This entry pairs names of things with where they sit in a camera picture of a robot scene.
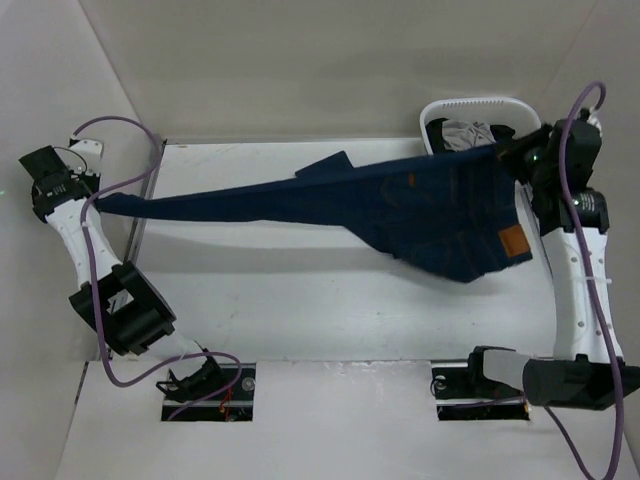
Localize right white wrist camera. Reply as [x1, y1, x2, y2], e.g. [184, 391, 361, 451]
[578, 107, 602, 132]

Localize dark blue denim trousers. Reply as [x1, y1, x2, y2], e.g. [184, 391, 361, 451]
[95, 147, 532, 283]

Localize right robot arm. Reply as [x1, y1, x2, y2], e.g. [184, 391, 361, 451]
[463, 120, 639, 411]

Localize black garment in basket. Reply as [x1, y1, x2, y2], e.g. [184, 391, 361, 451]
[426, 118, 515, 153]

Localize grey garment in basket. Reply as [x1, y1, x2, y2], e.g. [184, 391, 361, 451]
[441, 119, 496, 152]

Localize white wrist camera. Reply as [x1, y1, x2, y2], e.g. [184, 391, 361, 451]
[69, 138, 104, 176]
[578, 107, 602, 132]

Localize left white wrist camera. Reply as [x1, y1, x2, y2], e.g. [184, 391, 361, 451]
[69, 138, 104, 176]

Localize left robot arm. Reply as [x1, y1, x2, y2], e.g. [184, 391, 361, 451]
[19, 145, 228, 403]

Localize white plastic laundry basket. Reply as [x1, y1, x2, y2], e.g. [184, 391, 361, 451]
[419, 96, 541, 155]

